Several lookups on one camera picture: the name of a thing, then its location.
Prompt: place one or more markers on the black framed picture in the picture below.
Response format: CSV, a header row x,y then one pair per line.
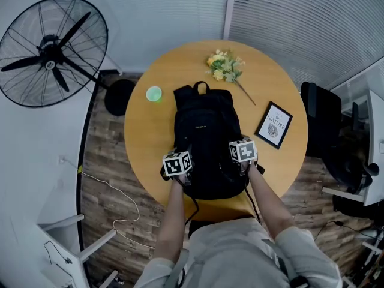
x,y
274,125

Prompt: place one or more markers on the green cup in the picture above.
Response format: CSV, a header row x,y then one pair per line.
x,y
154,94

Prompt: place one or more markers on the black standing fan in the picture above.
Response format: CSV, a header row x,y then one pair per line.
x,y
51,58

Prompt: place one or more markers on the person's right forearm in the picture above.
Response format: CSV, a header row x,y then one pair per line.
x,y
267,202

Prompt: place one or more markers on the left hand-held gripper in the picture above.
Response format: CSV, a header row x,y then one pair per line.
x,y
177,164

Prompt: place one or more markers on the person's left forearm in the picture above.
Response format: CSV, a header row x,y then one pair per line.
x,y
172,220

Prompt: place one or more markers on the round wooden table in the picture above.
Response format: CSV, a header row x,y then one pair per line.
x,y
144,139

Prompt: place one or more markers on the white wall socket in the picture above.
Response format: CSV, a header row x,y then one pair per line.
x,y
62,159

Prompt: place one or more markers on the person's grey shirt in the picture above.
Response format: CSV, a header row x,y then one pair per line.
x,y
234,256

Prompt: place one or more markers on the person's black trousers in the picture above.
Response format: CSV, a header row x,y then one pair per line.
x,y
198,226

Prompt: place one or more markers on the black office chair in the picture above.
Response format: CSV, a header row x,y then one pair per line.
x,y
321,121

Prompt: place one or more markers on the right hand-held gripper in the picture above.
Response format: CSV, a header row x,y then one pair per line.
x,y
243,149

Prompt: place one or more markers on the black backpack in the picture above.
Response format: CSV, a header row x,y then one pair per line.
x,y
207,130

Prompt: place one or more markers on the white desk with crossbars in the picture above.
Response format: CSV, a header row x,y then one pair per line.
x,y
69,250

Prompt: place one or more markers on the yellow flower bouquet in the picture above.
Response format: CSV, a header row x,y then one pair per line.
x,y
225,66

